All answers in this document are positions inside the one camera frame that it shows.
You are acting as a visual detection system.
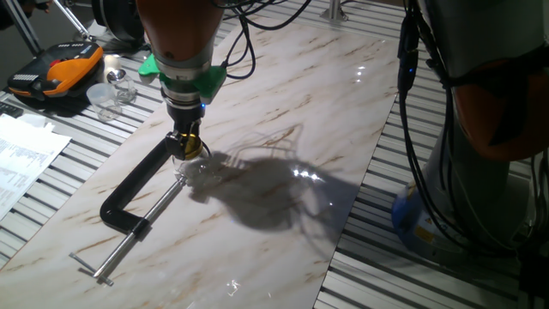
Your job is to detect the orange and black teach pendant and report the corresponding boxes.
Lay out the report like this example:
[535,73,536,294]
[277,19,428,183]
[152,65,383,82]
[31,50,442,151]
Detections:
[7,41,106,102]

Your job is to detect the small jar with silver lid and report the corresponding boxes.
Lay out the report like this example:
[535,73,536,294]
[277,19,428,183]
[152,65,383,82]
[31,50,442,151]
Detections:
[106,69,138,105]

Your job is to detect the clear glass jar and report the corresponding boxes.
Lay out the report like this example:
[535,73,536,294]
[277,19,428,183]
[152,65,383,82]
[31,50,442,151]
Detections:
[172,148,212,181]

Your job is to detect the marble pattern board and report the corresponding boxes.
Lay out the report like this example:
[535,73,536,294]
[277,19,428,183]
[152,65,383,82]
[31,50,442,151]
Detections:
[0,16,416,309]

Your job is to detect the silver pole with base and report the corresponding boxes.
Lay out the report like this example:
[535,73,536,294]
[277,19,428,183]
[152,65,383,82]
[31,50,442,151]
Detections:
[319,0,350,23]

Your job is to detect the translucent plastic cup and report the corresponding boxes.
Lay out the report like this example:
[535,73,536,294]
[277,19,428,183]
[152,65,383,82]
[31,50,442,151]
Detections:
[86,82,124,123]

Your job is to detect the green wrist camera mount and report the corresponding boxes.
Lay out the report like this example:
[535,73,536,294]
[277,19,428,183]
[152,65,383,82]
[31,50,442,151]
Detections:
[137,53,227,106]

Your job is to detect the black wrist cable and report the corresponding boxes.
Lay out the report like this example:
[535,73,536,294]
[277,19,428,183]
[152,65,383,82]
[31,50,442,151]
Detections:
[209,0,313,81]

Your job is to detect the printed white paper sheets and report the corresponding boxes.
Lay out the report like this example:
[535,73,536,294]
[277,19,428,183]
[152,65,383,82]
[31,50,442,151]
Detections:
[0,113,73,222]

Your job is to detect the grey metal strut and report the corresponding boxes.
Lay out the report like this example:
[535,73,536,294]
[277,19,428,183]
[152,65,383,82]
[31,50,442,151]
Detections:
[0,0,45,58]
[50,0,94,43]

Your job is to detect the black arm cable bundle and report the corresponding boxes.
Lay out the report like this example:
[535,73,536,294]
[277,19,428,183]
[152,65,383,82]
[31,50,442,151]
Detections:
[396,0,549,259]

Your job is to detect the gold metal jar lid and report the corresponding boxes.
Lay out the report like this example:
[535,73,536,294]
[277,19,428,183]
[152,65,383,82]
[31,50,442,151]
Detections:
[183,132,204,161]

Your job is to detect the black computer keyboard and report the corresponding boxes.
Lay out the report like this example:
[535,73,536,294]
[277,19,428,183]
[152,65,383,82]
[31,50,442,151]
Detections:
[0,101,25,119]

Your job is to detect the black metal C-clamp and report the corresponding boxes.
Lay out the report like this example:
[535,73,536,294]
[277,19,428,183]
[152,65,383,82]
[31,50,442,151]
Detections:
[68,136,213,288]

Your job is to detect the black round spool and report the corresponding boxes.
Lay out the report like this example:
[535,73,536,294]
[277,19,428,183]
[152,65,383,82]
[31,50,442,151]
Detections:
[90,0,147,44]

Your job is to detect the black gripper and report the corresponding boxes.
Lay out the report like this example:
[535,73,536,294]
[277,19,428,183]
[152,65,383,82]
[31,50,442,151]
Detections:
[165,101,206,161]

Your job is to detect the white plastic bottle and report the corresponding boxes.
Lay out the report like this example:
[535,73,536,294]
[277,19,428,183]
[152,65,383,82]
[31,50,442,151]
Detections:
[101,54,123,84]

